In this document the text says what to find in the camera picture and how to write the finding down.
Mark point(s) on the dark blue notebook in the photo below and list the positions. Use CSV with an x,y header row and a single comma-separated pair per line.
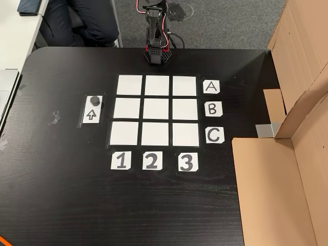
x,y
29,7

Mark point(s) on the number 2 paper sheet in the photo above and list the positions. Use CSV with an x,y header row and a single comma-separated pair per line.
x,y
145,160

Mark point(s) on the letter B paper sheet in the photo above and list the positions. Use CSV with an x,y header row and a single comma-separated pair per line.
x,y
217,112

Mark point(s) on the number 1 paper sheet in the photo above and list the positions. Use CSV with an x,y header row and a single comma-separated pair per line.
x,y
114,160

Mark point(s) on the white paper grid square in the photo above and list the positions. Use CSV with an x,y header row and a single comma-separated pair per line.
x,y
155,134
157,85
185,109
156,109
186,134
184,85
129,85
126,108
124,133

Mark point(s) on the person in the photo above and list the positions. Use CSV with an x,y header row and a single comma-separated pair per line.
x,y
87,23

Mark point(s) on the white desk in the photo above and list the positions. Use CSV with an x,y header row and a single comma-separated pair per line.
x,y
15,33

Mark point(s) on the number 3 paper sheet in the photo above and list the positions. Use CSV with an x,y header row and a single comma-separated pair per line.
x,y
181,161

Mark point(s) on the crumpled clear tape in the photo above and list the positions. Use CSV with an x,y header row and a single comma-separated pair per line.
x,y
55,119

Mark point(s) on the white metal desk leg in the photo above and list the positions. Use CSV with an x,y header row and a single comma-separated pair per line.
x,y
116,23

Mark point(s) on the white arrow paper sheet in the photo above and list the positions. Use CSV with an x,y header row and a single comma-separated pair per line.
x,y
92,118

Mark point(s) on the black hexagonal token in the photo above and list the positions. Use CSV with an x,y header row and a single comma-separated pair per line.
x,y
95,101

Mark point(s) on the grey tape piece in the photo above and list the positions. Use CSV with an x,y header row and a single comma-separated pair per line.
x,y
266,130

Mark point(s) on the letter A paper sheet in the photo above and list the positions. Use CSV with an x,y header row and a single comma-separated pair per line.
x,y
208,91

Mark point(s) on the brown cardboard panel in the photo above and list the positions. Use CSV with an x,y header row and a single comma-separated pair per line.
x,y
269,192
302,51

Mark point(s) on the clear tape piece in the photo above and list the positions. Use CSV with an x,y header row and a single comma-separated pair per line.
x,y
3,143
22,89

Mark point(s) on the letter C paper sheet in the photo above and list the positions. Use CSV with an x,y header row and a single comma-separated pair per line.
x,y
221,139

